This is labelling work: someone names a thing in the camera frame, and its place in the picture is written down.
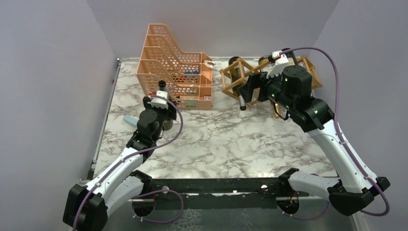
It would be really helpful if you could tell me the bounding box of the light blue eraser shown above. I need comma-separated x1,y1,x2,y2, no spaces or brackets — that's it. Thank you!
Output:
123,115,138,127

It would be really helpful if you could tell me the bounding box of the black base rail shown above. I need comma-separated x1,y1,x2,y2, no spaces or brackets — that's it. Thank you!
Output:
129,178,308,213

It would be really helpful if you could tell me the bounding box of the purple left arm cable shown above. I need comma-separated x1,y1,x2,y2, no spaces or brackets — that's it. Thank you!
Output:
72,95,184,231

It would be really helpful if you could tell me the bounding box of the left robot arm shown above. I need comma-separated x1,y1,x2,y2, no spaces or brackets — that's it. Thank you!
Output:
63,90,180,231

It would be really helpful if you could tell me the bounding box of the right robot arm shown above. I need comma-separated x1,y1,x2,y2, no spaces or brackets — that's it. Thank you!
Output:
238,65,390,216

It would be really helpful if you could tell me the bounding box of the wooden wine rack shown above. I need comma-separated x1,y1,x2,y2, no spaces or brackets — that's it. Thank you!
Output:
219,56,323,106

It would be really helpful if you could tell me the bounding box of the red bottle gold cap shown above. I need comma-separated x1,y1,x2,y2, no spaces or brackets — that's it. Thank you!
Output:
258,56,284,119

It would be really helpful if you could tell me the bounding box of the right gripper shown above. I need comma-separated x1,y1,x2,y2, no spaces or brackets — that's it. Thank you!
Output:
238,66,295,111

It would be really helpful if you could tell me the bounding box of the peach plastic file organizer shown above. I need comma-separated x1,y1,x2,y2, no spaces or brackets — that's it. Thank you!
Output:
136,24,215,110

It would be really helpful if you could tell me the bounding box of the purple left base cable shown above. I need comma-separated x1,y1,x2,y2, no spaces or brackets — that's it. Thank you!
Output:
131,190,184,224

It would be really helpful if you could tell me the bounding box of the green bottle silver cap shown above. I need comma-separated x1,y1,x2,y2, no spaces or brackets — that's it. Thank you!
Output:
229,56,246,111

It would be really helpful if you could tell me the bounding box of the dark bottle brown label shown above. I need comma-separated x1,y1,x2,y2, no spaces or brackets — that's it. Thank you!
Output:
158,80,173,131

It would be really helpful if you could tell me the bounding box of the dark green wine bottle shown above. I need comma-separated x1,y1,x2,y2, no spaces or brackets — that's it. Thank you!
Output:
285,51,298,65

